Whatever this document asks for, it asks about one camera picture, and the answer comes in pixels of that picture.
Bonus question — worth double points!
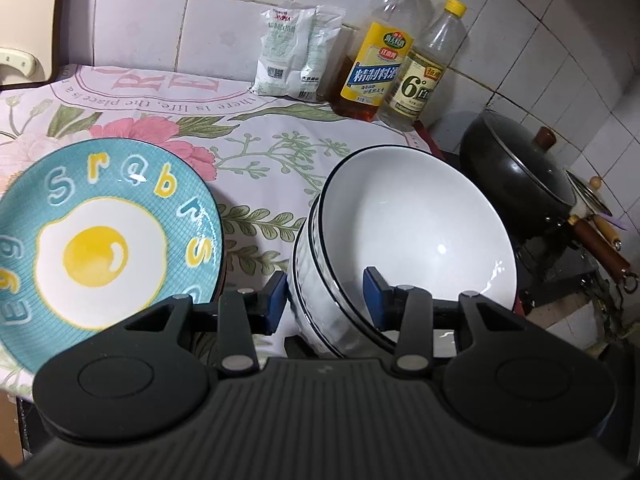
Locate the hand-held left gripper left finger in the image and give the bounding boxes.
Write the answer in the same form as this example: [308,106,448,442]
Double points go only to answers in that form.
[125,271,289,373]

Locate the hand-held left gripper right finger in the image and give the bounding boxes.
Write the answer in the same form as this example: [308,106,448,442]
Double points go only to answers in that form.
[363,266,543,375]

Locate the blue fried egg plate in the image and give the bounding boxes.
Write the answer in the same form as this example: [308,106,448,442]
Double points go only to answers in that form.
[0,140,224,361]

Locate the floral tablecloth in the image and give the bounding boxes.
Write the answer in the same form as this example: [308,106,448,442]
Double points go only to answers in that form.
[0,62,436,401]

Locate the black gas stove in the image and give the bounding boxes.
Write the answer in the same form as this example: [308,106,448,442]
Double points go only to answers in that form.
[515,240,616,321]

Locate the clear vinegar bottle yellow cap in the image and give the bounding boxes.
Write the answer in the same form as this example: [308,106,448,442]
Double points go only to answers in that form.
[378,0,468,132]

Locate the yellow label cooking wine bottle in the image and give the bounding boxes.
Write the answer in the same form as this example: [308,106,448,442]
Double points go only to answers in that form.
[332,0,435,122]

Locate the steel pan lid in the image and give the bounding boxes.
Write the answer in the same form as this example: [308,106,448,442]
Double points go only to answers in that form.
[565,170,613,218]

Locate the white seasoning packet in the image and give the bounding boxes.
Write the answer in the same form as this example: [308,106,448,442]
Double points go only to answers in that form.
[300,4,347,103]
[252,4,313,97]

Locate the white cutting board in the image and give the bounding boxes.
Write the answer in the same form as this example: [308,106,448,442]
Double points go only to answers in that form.
[0,0,68,86]

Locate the black wok wooden handle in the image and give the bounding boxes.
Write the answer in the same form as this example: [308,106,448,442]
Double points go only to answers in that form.
[459,109,633,286]

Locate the light wooden pan handle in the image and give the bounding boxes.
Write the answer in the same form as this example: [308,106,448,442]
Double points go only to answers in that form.
[590,212,625,250]

